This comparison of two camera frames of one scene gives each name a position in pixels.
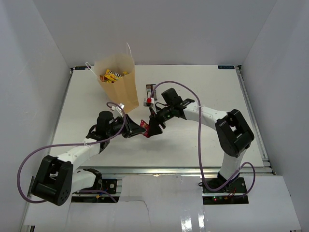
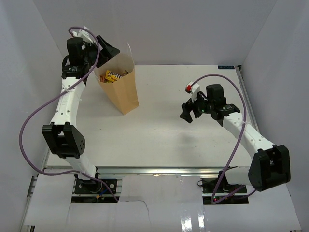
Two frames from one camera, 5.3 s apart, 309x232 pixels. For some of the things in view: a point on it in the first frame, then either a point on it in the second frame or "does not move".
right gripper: x=154 y=128 to x=188 y=107
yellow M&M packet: x=111 y=77 does not move
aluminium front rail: x=174 y=170 does not move
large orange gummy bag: x=103 y=79 does not move
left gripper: x=130 y=125 to x=107 y=50
